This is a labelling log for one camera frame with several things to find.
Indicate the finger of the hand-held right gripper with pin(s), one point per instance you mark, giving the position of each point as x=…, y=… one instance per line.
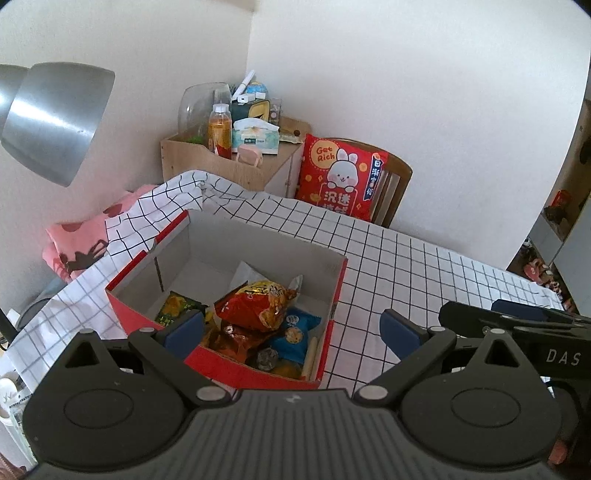
x=466, y=318
x=517, y=308

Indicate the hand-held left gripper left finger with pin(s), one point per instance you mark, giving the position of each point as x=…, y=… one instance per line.
x=184, y=330

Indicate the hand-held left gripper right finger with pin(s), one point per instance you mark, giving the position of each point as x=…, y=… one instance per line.
x=401, y=332

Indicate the green snack packet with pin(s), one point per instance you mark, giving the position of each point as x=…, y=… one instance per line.
x=178, y=307

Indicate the brown cookie packet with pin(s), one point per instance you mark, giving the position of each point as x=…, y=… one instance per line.
x=231, y=344

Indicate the orange-red chips bag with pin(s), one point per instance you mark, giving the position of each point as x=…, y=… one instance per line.
x=254, y=307

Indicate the white and red snack packet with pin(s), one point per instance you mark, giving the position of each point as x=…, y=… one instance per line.
x=242, y=277

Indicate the small grey foil snack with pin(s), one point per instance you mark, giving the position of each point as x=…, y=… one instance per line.
x=267, y=358

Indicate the red cardboard box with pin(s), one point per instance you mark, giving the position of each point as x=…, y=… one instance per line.
x=258, y=376

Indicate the blue cookie packet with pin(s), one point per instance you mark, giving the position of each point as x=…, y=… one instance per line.
x=291, y=339

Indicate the person's right hand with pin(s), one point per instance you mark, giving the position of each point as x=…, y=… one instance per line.
x=558, y=454

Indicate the row of shoes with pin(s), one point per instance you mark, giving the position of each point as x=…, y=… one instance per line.
x=538, y=270

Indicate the white checked tablecloth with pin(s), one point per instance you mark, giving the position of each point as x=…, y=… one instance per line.
x=415, y=277

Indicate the red shelf ornament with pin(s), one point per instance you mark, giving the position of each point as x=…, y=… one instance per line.
x=561, y=203

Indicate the pink printed cloth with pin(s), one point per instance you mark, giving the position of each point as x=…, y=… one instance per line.
x=78, y=240

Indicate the wooden chair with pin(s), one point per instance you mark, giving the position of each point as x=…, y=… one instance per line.
x=399, y=184

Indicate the grey round object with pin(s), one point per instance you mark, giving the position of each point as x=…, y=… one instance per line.
x=34, y=316

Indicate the light wooden side cabinet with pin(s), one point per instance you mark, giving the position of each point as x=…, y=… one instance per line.
x=221, y=170

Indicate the red rabbit print cushion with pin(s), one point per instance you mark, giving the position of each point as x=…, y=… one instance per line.
x=337, y=180

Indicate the pink small stool toy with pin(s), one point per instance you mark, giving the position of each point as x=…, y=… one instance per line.
x=249, y=154

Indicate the orange juice bottle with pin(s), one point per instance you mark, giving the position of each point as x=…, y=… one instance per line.
x=219, y=134

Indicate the tissue pack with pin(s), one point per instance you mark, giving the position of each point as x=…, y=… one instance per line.
x=256, y=138

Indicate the flat small packet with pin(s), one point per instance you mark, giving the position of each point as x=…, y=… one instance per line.
x=291, y=136

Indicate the dark green box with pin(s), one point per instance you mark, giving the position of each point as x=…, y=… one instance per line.
x=261, y=108

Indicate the small clear container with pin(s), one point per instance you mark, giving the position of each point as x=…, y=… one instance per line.
x=275, y=110

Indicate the silver lamp shade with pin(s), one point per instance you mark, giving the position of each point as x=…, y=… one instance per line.
x=57, y=120
x=9, y=92

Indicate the blue and white small item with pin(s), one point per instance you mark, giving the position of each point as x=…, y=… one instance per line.
x=257, y=90

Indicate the white and wood wall cabinet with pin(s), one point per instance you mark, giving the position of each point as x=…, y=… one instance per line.
x=582, y=152

